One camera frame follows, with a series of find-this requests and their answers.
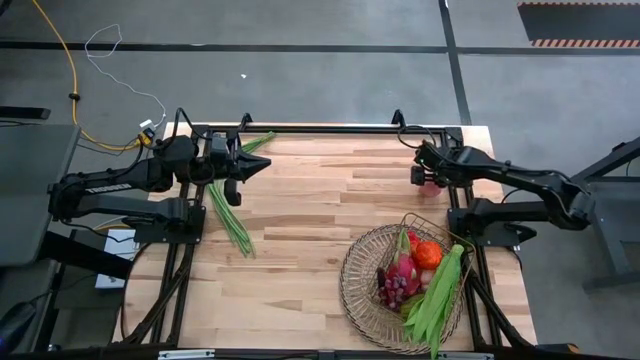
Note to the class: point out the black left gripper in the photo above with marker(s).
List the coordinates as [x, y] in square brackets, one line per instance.
[222, 167]

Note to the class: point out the yellow power plug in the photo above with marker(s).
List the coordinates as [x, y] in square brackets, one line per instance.
[146, 136]

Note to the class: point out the red orange fruit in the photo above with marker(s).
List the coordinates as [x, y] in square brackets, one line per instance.
[412, 240]

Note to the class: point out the silver metal bracket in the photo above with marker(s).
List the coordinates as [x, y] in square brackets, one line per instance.
[186, 354]
[465, 356]

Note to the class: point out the grey metal stand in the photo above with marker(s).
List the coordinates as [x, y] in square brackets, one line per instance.
[610, 215]

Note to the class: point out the black metal rig frame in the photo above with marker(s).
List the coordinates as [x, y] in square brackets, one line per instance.
[325, 130]

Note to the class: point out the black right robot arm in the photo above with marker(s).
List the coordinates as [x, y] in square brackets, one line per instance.
[520, 174]

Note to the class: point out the pink dragon fruit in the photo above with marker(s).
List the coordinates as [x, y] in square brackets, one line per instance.
[400, 272]

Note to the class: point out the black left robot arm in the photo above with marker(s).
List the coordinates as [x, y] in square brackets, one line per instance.
[107, 189]

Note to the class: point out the green long beans bundle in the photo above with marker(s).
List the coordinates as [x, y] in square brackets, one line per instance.
[227, 220]

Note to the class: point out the white power adapter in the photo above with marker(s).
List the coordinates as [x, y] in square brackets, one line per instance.
[146, 123]

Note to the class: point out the green bell pepper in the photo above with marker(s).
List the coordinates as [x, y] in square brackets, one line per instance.
[412, 305]

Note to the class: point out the black flat bar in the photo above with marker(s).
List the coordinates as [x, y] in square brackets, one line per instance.
[22, 112]

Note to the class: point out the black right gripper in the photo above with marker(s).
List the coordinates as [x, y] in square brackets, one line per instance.
[432, 165]

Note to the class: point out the white box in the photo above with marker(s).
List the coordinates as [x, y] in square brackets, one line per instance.
[117, 260]

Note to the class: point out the purple grape bunch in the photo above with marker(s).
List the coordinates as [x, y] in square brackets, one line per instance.
[392, 295]

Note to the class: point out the black rounded device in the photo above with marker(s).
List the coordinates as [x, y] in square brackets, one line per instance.
[15, 325]

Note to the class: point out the pink round fruit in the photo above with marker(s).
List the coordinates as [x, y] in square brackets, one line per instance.
[431, 192]
[426, 277]

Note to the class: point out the dark purple eggplant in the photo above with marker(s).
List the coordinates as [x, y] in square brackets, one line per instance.
[381, 277]

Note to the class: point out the green leafy vegetable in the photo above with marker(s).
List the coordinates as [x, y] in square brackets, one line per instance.
[437, 295]

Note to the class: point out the black hazard striped mat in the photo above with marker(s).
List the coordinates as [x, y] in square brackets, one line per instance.
[580, 22]

